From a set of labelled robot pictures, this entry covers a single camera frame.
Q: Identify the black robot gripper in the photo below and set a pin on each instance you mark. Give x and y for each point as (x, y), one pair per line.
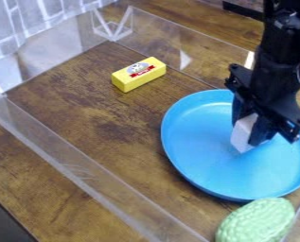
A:
(265, 88)

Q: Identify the white speckled block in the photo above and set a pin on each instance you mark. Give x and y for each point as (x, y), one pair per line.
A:
(241, 133)

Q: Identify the blue round tray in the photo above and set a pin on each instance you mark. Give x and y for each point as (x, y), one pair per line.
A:
(195, 139)

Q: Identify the yellow toy block with label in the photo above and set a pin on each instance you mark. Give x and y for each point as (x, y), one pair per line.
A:
(138, 74)

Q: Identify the green bumpy toy vegetable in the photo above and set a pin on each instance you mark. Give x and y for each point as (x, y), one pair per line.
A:
(260, 221)

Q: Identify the black bar on table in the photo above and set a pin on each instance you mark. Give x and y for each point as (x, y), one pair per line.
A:
(243, 11)

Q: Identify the clear acrylic enclosure wall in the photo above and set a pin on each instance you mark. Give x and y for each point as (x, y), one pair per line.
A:
(84, 174)

